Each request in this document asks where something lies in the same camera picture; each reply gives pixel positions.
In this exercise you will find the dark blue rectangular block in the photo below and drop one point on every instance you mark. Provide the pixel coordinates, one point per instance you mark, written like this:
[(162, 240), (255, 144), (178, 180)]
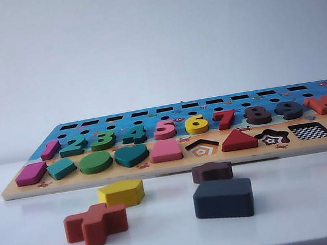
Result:
[(222, 200)]

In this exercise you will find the pink number five piece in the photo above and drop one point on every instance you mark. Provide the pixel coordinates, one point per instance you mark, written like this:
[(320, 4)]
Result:
[(167, 129)]

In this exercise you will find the teal number four piece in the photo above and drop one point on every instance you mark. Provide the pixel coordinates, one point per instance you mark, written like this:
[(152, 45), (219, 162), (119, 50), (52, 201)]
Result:
[(137, 134)]

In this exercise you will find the pink trapezoid block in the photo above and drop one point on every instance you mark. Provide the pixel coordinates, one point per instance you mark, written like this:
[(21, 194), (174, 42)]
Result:
[(166, 151)]

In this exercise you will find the yellow number six piece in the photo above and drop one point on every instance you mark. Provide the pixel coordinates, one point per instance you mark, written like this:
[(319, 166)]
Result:
[(193, 127)]

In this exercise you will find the colourful wooden puzzle board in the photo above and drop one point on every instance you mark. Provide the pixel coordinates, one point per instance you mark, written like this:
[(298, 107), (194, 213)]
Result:
[(176, 164)]

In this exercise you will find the teal heart block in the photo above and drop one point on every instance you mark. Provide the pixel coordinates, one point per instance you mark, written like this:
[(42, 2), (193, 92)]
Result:
[(131, 156)]

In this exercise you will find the green number three piece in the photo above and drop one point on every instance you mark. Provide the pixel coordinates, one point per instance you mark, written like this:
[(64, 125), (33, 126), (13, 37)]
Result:
[(105, 137)]

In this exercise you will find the red number seven piece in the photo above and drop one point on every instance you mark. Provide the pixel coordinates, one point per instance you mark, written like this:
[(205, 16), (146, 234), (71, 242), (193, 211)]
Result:
[(227, 119)]

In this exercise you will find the brown star block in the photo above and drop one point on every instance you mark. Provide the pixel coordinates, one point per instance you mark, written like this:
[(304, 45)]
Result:
[(211, 172)]

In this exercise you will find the green circle block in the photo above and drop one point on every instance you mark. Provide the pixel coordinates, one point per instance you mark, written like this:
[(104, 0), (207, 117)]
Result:
[(97, 161)]

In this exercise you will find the red triangle block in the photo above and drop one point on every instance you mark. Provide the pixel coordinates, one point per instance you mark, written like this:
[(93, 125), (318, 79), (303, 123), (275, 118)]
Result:
[(239, 143)]

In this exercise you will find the yellow pentagon block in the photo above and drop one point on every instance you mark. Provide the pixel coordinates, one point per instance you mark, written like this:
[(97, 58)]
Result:
[(120, 193)]

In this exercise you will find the teal number two piece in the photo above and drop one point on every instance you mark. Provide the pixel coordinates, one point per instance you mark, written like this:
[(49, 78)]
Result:
[(73, 150)]

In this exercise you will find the brown number eight piece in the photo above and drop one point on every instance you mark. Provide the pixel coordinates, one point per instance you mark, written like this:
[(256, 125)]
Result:
[(258, 116)]

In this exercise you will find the teal square block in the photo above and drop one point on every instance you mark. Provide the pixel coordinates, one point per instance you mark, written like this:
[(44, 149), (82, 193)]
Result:
[(61, 168)]

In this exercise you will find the magenta number one piece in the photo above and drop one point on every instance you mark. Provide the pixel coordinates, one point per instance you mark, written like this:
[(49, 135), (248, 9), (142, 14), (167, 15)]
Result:
[(51, 149)]

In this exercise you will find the orange cross block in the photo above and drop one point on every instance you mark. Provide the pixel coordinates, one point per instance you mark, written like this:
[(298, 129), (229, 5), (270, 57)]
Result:
[(95, 223)]

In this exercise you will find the dark blue number nine piece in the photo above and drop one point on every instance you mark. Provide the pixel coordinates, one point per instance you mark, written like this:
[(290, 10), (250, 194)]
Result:
[(291, 114)]

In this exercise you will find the magenta rectangle block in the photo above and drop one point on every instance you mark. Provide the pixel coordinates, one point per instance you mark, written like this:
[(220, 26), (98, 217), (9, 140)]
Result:
[(31, 173)]

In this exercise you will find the orange number ten piece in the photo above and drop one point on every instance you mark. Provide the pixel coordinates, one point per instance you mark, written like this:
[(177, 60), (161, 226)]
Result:
[(321, 106)]

